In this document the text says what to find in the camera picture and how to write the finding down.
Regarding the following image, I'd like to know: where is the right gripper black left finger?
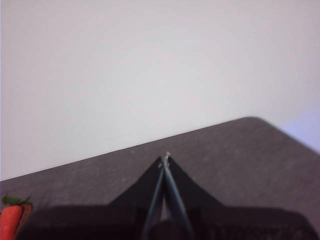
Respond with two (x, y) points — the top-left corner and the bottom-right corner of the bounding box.
(16, 156), (165, 240)

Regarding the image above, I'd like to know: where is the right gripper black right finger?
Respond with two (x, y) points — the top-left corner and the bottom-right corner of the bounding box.
(163, 155), (316, 240)

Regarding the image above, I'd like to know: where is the orange carrot with green leaves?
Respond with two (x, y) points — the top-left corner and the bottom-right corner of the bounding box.
(0, 195), (33, 240)

